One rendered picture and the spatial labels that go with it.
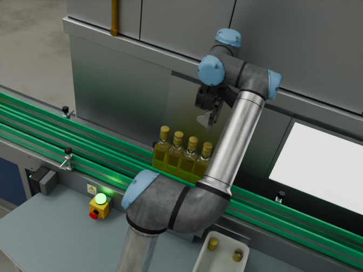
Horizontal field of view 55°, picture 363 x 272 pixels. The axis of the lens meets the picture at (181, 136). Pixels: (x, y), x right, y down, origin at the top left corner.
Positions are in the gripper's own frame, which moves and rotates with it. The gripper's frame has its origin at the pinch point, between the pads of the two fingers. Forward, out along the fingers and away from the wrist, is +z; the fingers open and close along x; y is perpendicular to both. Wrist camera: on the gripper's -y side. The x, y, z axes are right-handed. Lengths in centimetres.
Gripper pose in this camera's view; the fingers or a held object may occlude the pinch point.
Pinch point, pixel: (212, 126)
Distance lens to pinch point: 124.6
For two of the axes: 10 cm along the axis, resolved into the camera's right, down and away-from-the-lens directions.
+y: -9.1, -3.6, 2.0
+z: -1.4, 7.2, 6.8
